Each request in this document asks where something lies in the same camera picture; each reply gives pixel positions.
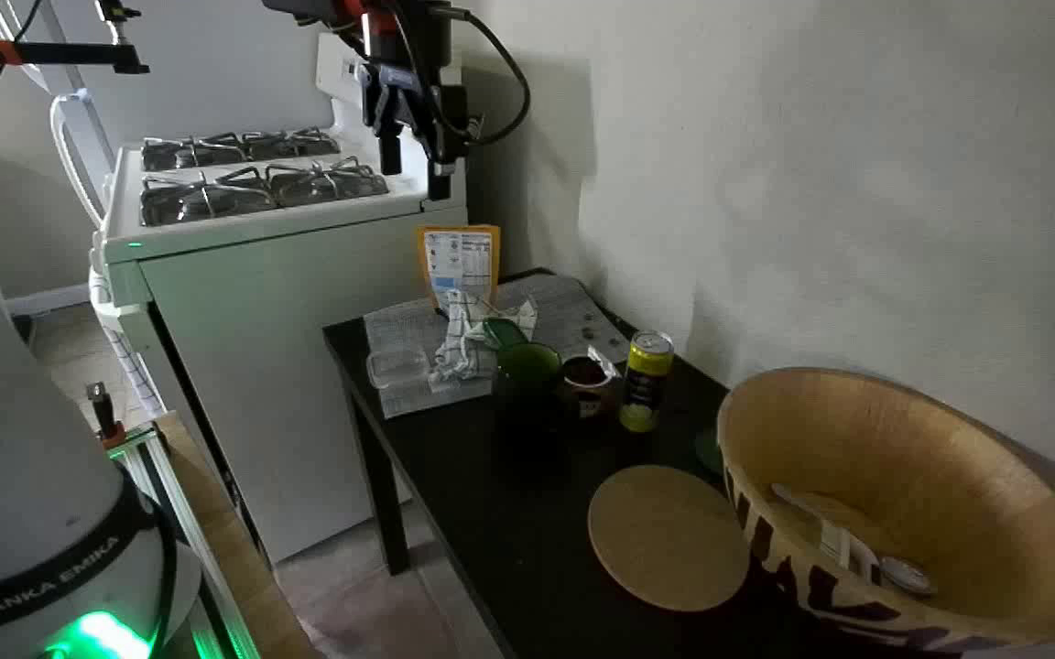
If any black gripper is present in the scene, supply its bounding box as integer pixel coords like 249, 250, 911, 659
358, 10, 474, 205

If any white dish brush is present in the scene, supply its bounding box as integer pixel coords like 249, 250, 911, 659
769, 479, 911, 593

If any wooden zebra pattern bowl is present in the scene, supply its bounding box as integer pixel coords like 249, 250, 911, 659
713, 365, 1055, 659

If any orange paper packet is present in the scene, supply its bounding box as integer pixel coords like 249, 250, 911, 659
418, 221, 507, 316

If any black stove burner grate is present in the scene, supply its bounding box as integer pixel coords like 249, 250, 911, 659
136, 155, 393, 232
138, 123, 346, 177

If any clear plastic container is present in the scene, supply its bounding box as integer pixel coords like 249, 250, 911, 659
363, 344, 436, 415

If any grey woven placemat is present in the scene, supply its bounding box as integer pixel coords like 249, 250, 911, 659
358, 272, 634, 422

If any white gas stove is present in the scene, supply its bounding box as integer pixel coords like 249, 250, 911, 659
89, 31, 474, 569

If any dark green cup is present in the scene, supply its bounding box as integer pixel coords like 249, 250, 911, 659
487, 324, 572, 459

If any small dark jar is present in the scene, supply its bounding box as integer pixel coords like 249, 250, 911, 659
556, 352, 622, 426

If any yellow drink can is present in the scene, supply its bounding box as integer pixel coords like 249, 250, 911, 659
617, 331, 679, 440

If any black side table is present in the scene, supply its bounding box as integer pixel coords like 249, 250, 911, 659
318, 266, 960, 659

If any black tripod bar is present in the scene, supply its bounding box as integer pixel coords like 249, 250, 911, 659
0, 37, 154, 76

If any small black red knob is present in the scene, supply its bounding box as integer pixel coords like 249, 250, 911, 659
84, 379, 129, 449

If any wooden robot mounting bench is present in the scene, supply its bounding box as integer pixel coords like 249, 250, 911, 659
101, 409, 325, 659

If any round wooden coaster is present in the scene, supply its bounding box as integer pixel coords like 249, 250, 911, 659
583, 462, 753, 615

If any metal spoon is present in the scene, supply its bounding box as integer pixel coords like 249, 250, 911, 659
872, 554, 940, 601

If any white hose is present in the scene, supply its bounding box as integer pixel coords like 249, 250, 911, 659
0, 0, 116, 232

